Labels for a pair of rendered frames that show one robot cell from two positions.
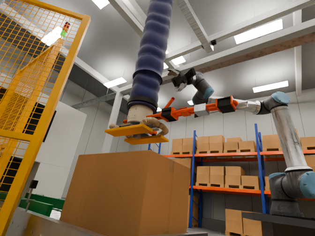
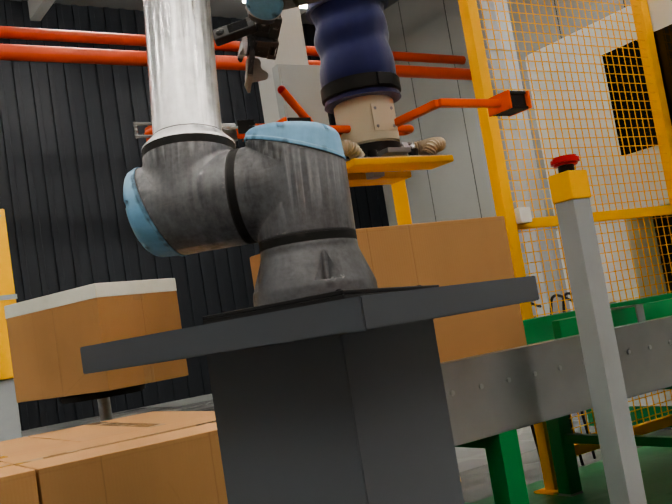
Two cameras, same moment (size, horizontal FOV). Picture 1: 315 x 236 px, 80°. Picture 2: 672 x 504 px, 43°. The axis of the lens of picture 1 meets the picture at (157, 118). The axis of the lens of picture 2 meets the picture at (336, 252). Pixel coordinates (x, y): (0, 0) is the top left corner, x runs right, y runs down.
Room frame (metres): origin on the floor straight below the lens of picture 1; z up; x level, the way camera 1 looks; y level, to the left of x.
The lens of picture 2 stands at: (1.80, -2.19, 0.72)
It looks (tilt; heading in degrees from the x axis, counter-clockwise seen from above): 5 degrees up; 108
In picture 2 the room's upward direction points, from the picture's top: 9 degrees counter-clockwise
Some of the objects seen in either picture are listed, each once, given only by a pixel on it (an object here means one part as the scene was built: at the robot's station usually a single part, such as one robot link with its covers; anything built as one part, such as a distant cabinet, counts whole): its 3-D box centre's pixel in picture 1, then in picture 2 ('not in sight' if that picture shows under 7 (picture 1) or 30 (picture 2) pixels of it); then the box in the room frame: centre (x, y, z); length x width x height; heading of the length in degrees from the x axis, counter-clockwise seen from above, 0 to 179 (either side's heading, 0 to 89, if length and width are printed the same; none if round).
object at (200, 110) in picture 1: (201, 109); (219, 135); (0.93, -0.24, 1.24); 0.07 x 0.07 x 0.04; 52
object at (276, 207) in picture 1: (285, 207); (312, 269); (1.37, -0.96, 0.81); 0.19 x 0.19 x 0.10
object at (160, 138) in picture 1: (146, 138); (394, 158); (1.29, 0.06, 1.14); 0.34 x 0.10 x 0.05; 52
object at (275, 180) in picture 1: (282, 186); (294, 182); (1.36, -0.95, 0.95); 0.17 x 0.15 x 0.18; 6
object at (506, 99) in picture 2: not in sight; (509, 103); (1.61, 0.20, 1.25); 0.09 x 0.08 x 0.05; 142
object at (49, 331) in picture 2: not in sight; (95, 340); (-0.24, 0.85, 0.82); 0.60 x 0.40 x 0.40; 161
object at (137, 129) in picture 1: (127, 129); (354, 175); (1.14, 0.18, 1.14); 0.34 x 0.10 x 0.05; 52
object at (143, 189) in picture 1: (126, 195); (388, 307); (1.20, 0.12, 0.75); 0.60 x 0.40 x 0.40; 51
